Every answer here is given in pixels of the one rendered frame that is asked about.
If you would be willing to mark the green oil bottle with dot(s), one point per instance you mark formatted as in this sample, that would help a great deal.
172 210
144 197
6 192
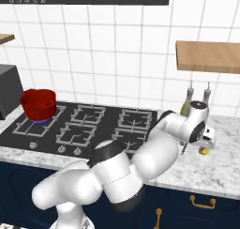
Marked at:
186 105

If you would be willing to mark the navy cupboard door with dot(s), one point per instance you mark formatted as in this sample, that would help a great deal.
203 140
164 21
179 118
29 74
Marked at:
18 189

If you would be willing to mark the dark grey countertop appliance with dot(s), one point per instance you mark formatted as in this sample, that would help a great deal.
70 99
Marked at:
9 90

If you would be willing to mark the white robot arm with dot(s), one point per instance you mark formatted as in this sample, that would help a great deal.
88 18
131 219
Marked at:
125 173

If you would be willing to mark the large wooden wall shelf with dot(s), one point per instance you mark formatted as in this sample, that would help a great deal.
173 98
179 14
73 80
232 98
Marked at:
208 57

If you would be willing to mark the yellow lemon wedge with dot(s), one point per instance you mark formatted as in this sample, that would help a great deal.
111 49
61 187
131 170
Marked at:
203 151

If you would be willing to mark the grey hob knob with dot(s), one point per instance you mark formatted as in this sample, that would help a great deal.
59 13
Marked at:
33 144
77 150
61 149

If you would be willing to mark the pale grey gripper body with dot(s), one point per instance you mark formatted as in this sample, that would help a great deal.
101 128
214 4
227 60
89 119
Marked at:
207 142

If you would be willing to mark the red pot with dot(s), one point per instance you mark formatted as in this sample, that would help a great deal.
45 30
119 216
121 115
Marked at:
38 105

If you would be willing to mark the black gas hob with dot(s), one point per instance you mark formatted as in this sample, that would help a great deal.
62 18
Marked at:
103 123

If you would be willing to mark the small wooden wall shelf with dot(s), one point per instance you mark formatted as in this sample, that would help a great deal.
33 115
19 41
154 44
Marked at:
5 38

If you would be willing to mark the navy drawer front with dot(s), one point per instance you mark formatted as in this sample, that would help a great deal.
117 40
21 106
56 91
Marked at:
200 204

